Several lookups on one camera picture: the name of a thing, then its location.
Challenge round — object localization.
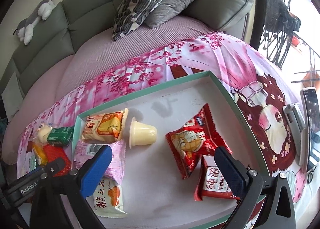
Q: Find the clear packet round bun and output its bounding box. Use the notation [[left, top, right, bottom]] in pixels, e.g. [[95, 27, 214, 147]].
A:
[[36, 123, 53, 144]]

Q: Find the green snack packet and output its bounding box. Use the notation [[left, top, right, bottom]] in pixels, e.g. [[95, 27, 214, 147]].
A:
[[47, 126, 74, 147]]

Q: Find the orange yellow snack packet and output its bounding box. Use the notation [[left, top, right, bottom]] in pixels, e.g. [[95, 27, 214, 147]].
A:
[[31, 141, 48, 166]]

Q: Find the red foil snack packet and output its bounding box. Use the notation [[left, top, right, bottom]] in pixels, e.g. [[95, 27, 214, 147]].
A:
[[43, 144, 71, 176]]

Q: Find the red white milk candy packet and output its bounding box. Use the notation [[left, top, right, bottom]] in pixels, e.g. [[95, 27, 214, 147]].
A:
[[194, 155, 240, 201]]

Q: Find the white orange snack packet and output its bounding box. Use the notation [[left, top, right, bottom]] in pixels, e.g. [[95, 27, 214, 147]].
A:
[[93, 177, 127, 218]]

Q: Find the pink snack packet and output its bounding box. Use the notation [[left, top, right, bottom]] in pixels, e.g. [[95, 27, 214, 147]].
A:
[[73, 140, 127, 186]]

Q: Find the silver phone holder stand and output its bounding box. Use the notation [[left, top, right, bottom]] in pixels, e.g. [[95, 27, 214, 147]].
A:
[[283, 103, 309, 173]]

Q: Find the red waffle snack packet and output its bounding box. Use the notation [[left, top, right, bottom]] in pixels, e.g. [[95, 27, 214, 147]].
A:
[[165, 104, 232, 180]]

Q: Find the light grey cushion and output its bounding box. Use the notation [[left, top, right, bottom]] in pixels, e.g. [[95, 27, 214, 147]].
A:
[[2, 72, 23, 122]]

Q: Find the orange cream cake packet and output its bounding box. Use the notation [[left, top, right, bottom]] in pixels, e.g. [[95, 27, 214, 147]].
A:
[[80, 107, 129, 144]]

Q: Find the pink cherry blossom anime cloth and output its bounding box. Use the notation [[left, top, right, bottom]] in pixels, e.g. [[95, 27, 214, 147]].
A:
[[17, 32, 313, 218]]

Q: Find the teal-rimmed white tray box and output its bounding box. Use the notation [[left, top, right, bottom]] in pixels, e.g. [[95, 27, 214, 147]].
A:
[[71, 70, 270, 229]]

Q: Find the yellow jelly cup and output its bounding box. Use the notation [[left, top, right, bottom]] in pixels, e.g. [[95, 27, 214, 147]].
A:
[[129, 117, 157, 148]]

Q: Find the pink textured sofa cover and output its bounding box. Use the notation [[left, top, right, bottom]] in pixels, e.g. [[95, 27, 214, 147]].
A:
[[2, 16, 213, 165]]

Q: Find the grey white plush toy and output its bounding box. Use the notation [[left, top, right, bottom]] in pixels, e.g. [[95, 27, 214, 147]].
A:
[[13, 0, 55, 45]]

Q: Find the grey-green sofa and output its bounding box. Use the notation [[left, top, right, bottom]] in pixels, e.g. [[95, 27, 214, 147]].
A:
[[0, 0, 254, 99]]

